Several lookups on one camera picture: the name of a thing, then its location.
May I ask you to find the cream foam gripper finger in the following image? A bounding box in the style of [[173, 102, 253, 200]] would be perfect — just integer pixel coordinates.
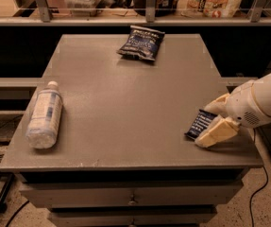
[[195, 115, 240, 148], [204, 93, 230, 114]]

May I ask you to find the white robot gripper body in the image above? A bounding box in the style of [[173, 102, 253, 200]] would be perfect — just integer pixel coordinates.
[[226, 80, 271, 128]]

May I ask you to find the blue rxbar blueberry wrapper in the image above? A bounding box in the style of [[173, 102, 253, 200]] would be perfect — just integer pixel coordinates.
[[185, 109, 216, 140]]

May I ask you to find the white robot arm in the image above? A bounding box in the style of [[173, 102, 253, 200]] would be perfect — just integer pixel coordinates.
[[195, 74, 271, 148]]

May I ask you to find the blue chip bag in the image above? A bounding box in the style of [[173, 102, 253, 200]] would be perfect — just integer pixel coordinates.
[[117, 26, 165, 61]]

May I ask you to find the colourful snack bag on shelf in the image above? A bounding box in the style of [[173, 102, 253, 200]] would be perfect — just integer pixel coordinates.
[[181, 0, 242, 18]]

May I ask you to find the grey cabinet with drawers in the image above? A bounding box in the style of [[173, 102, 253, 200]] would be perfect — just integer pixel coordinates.
[[0, 35, 263, 227]]

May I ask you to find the metal drawer knob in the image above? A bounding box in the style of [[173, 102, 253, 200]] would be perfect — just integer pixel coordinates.
[[127, 195, 138, 206]]

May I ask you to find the clear plastic water bottle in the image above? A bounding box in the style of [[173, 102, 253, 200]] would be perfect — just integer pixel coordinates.
[[25, 81, 62, 149]]

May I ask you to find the black cable on floor right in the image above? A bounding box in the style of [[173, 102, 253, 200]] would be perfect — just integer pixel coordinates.
[[248, 166, 270, 227]]

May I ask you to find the grey metal shelf rail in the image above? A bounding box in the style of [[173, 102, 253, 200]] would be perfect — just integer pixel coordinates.
[[0, 0, 271, 26]]

